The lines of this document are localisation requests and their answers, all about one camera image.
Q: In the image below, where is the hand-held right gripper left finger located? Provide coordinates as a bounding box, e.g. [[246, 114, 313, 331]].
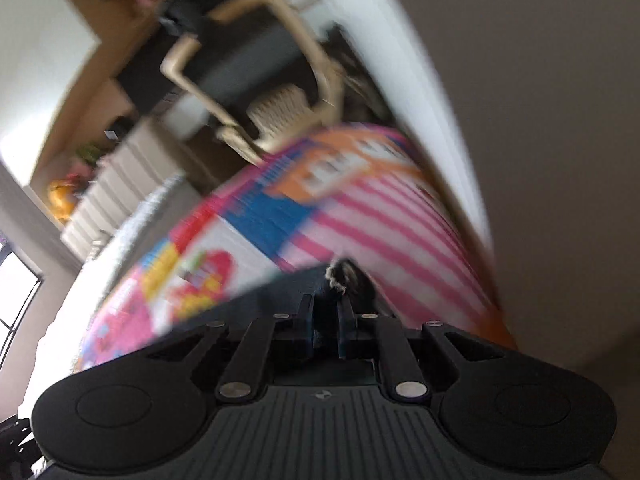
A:
[[142, 294, 315, 404]]

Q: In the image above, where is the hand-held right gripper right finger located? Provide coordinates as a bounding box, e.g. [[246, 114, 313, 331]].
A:
[[337, 296, 503, 404]]

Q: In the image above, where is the dark grey garment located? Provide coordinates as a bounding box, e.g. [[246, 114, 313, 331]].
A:
[[235, 257, 401, 356]]

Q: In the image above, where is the colourful printed blanket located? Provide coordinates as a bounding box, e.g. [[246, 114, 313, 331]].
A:
[[75, 122, 518, 373]]

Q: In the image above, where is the white bed sheet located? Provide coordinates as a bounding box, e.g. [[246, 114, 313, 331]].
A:
[[30, 172, 211, 376]]

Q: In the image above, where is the beige plastic chair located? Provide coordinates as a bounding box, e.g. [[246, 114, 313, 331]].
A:
[[160, 0, 346, 166]]

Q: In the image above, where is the white drawer cabinet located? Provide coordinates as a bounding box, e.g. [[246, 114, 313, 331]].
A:
[[60, 122, 188, 263]]

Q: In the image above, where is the dark desk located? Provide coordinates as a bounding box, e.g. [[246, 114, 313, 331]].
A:
[[117, 25, 321, 116]]

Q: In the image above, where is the orange toy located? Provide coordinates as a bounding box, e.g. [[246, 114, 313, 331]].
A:
[[47, 175, 83, 223]]

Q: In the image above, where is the window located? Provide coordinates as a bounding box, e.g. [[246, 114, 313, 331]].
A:
[[0, 245, 45, 361]]

